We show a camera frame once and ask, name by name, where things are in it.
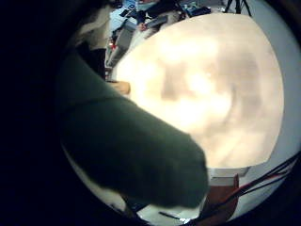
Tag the flower bouquet with green wrap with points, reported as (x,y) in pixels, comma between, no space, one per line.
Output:
(125,144)

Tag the wooden office desk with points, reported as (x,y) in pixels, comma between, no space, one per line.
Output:
(156,20)

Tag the brown door with glass panel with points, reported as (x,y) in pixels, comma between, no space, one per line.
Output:
(219,197)

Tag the black camera tripod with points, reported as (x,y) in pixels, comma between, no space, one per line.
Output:
(238,6)

